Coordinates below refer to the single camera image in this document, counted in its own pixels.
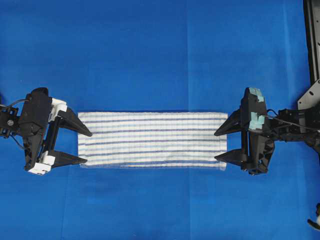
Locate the black wrist camera with tape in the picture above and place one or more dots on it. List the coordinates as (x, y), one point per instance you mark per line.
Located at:
(256, 110)

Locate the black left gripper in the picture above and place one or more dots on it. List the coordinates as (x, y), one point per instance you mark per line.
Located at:
(37, 112)

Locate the blue table cloth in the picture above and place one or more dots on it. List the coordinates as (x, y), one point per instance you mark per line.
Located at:
(150, 56)

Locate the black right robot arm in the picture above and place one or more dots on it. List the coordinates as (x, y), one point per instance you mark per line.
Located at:
(289, 125)

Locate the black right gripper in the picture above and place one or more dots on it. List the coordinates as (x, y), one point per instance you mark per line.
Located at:
(261, 147)

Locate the blue striped white towel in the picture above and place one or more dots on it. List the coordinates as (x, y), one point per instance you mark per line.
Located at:
(136, 140)

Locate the black aluminium frame rail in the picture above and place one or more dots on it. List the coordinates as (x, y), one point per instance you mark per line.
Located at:
(311, 10)

